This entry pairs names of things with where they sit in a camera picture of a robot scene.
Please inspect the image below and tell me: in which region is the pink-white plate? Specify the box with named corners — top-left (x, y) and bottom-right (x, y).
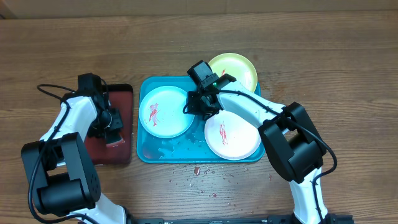
top-left (204, 110), bottom-right (261, 161)

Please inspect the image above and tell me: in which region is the teal plastic tray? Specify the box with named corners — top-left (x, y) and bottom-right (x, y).
top-left (136, 75), bottom-right (266, 164)

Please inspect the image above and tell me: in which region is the dark red tray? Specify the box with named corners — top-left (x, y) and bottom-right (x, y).
top-left (85, 84), bottom-right (134, 165)

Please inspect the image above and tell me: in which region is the light blue plate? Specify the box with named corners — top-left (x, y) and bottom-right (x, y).
top-left (139, 86), bottom-right (194, 138)

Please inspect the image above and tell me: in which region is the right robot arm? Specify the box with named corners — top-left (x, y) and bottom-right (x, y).
top-left (183, 74), bottom-right (332, 223)

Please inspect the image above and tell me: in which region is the yellow-green plate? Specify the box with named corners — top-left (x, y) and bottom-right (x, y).
top-left (208, 53), bottom-right (258, 92)

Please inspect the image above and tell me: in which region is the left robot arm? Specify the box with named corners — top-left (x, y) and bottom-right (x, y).
top-left (21, 90), bottom-right (134, 223)

